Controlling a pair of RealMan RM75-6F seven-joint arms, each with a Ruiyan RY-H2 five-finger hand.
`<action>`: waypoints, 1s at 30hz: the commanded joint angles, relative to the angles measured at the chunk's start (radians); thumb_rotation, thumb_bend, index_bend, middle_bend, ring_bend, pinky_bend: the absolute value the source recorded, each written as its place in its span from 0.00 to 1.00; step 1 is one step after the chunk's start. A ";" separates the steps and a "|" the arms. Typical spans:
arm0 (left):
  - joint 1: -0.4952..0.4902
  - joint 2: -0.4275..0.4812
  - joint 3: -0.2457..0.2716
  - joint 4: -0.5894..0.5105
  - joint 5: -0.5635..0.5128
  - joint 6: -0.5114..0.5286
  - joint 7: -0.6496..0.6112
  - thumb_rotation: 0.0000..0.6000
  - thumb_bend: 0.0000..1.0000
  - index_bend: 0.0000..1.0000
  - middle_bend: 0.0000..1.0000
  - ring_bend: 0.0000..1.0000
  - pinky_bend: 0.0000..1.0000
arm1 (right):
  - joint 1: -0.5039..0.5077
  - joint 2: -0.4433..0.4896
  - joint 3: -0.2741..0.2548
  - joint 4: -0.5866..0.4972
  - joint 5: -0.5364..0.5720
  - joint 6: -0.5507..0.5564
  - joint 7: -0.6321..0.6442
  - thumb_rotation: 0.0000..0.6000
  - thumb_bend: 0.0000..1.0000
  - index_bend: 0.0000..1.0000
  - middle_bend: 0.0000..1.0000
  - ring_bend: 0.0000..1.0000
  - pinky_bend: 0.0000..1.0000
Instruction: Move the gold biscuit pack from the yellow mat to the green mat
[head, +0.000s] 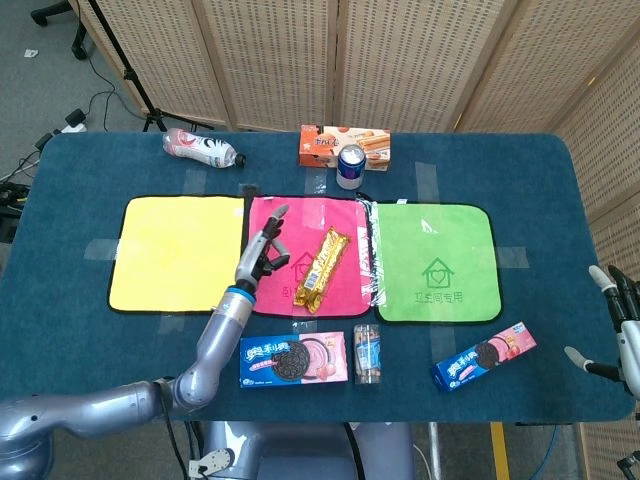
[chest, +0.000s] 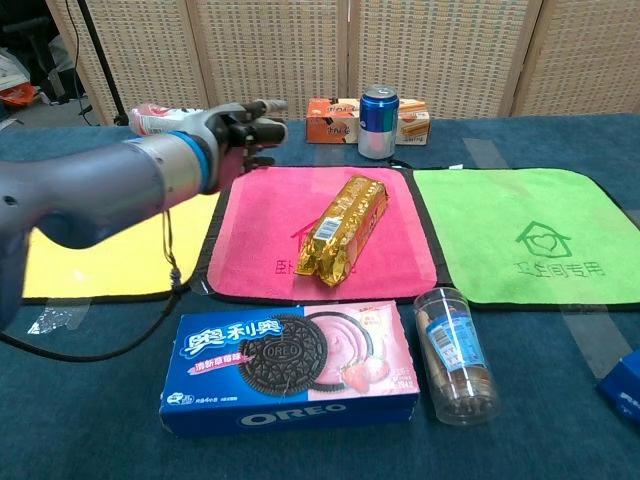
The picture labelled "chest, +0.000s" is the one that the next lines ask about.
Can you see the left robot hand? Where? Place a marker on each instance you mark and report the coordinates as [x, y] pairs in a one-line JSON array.
[[240, 135]]

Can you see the gold foil snack pack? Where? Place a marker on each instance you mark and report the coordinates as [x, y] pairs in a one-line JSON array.
[[342, 230]]

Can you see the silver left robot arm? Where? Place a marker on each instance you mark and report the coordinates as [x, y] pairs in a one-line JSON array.
[[100, 185]]

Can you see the orange wafer box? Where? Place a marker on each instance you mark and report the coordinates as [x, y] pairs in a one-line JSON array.
[[330, 122]]

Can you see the clear plastic drink bottle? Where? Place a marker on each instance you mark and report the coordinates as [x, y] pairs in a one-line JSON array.
[[150, 120]]

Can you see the wicker folding screen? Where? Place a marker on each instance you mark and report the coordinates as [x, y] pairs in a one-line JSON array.
[[320, 55]]

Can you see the blue and silver drink can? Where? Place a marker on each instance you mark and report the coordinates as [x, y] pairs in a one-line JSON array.
[[378, 122]]

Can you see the black tripod stand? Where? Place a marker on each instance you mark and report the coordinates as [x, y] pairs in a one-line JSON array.
[[102, 60]]

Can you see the yellow cloth mat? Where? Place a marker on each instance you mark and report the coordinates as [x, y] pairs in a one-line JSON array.
[[125, 250]]

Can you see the pink cloth mat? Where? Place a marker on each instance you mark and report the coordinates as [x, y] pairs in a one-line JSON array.
[[400, 235]]

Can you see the orange plastic bag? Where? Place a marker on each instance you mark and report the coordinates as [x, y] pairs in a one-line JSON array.
[[17, 93]]

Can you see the blue Oreo cookie box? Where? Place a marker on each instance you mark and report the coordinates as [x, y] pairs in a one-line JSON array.
[[290, 365]]

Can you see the green cloth mat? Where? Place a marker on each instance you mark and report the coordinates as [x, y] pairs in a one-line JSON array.
[[530, 240]]

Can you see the clear plastic snack cup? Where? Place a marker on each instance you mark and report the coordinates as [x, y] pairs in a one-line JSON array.
[[457, 360]]

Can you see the blue box corner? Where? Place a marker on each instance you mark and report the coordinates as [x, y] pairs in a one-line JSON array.
[[622, 387]]

